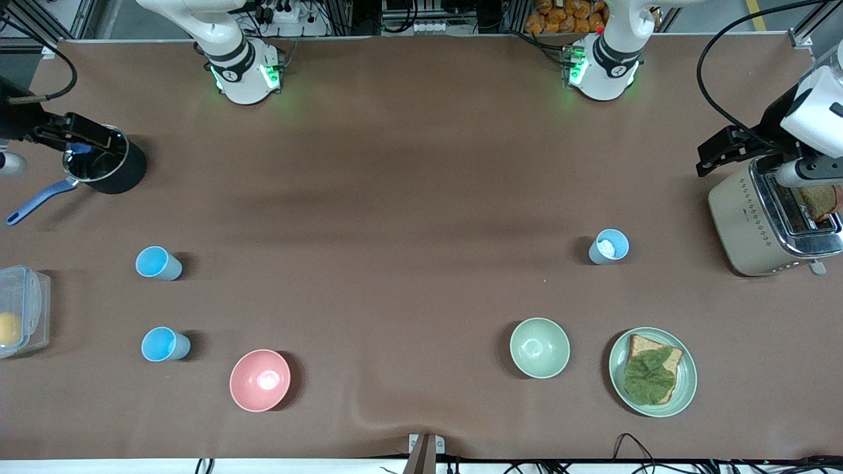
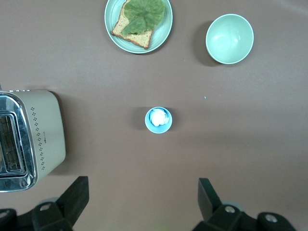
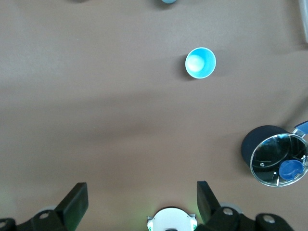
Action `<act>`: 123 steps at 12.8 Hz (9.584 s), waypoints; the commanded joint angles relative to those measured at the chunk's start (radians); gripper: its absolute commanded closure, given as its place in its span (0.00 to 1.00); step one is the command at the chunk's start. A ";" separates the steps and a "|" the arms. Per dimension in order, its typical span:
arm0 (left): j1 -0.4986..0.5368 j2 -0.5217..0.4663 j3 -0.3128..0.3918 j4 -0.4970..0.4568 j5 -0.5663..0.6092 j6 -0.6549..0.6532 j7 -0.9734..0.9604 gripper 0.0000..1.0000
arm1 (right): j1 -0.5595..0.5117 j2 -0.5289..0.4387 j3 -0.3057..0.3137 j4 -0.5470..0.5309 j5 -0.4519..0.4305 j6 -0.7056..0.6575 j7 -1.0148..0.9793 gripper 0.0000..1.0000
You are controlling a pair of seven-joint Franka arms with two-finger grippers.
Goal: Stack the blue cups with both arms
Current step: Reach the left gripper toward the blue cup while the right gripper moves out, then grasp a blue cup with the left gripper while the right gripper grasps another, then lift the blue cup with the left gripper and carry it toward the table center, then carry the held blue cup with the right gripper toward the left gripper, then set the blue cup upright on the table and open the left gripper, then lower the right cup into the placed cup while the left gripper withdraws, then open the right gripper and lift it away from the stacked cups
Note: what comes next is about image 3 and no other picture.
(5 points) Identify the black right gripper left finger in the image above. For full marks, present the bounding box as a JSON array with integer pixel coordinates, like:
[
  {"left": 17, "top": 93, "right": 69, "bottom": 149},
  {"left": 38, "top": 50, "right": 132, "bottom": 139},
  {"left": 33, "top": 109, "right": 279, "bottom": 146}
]
[{"left": 0, "top": 182, "right": 89, "bottom": 231}]

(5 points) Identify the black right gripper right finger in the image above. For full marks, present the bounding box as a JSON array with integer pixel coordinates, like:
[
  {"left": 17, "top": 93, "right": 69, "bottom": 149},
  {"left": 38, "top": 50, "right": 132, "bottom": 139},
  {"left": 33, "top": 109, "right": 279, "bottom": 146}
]
[{"left": 196, "top": 181, "right": 293, "bottom": 231}]

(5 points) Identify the dark navy saucepan blue handle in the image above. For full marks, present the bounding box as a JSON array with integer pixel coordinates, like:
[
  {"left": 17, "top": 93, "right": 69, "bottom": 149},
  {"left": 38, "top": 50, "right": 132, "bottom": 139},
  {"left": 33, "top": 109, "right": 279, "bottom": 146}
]
[{"left": 241, "top": 119, "right": 308, "bottom": 175}]

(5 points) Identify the glass pot lid blue knob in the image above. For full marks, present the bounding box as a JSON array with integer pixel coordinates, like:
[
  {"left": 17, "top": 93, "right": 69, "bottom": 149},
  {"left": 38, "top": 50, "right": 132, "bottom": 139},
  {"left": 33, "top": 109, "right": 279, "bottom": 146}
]
[{"left": 249, "top": 132, "right": 308, "bottom": 188}]

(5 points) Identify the brown table mat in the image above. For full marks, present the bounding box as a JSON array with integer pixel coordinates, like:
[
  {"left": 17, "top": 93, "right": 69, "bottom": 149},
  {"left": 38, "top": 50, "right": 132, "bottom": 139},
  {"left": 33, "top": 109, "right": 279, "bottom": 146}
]
[{"left": 0, "top": 0, "right": 308, "bottom": 231}]

